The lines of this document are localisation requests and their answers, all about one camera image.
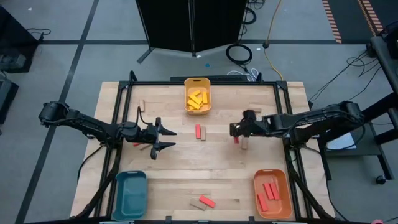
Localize black folding divider panel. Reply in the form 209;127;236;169
136;0;249;65

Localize gray workbench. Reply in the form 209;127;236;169
366;20;398;94

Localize gray device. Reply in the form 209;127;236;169
0;52;27;71

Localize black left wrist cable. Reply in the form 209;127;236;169
136;105;150;126

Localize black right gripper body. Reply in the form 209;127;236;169
239;117;269;138

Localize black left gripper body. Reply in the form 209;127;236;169
138;123;160;144

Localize yellow plastic bin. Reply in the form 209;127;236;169
183;77;213;116

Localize black mat orange-striped edges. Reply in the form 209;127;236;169
322;0;386;44

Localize black case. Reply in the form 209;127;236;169
0;77;19;125

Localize black coiled cable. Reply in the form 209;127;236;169
225;43;253;66
241;6;257;26

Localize black metal table frame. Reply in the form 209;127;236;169
70;70;336;224

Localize teal plastic bin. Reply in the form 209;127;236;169
111;170;148;222

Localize black floor cable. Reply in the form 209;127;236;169
26;27;52;43
346;55;384;102
76;145;105;183
325;180;349;222
309;49;374;103

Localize white cable bundle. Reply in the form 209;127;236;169
226;68;259;81

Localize white paper sheet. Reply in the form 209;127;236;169
326;132;358;152

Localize orange plastic bin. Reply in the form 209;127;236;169
253;169;294;220

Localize yellow power cord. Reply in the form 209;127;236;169
263;0;284;81

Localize black cart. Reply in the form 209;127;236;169
310;91;398;185

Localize black power strip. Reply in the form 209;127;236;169
170;75;249;82

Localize black desk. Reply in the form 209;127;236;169
0;6;40;74

